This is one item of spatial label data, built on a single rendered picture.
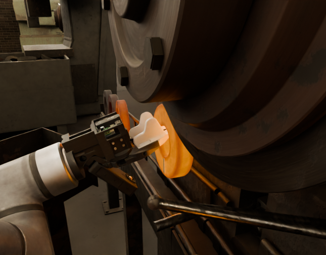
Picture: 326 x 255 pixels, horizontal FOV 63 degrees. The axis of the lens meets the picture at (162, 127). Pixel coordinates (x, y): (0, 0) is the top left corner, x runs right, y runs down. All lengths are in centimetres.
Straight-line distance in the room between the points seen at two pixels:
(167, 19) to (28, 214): 40
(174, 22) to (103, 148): 35
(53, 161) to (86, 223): 118
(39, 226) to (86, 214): 122
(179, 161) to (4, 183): 30
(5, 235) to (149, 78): 28
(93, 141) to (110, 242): 107
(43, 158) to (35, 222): 10
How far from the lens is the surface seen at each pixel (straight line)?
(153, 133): 51
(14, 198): 51
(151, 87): 22
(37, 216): 50
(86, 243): 154
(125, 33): 35
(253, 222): 27
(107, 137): 50
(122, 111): 100
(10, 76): 269
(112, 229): 158
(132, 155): 49
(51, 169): 49
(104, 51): 320
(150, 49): 19
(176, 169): 51
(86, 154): 51
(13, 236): 42
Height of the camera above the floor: 105
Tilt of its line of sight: 21 degrees down
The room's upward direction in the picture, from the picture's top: straight up
